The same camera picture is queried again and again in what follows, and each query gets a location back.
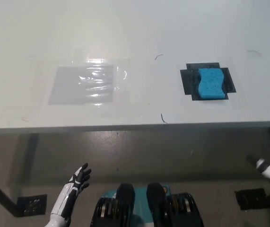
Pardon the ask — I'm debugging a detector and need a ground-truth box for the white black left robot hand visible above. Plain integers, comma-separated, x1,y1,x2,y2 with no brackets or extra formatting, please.
50,162,92,220

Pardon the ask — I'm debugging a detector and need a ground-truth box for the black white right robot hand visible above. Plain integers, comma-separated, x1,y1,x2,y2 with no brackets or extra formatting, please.
246,107,270,182

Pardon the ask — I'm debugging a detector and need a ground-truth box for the blue soft sponge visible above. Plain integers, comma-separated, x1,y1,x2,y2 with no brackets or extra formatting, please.
196,68,229,100

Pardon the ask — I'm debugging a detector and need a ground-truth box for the black tape marked spot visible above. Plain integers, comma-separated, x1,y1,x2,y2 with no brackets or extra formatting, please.
179,61,237,102

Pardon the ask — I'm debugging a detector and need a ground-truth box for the black floor tape patch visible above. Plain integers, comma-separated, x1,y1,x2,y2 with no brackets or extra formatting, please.
234,188,268,210
16,194,47,216

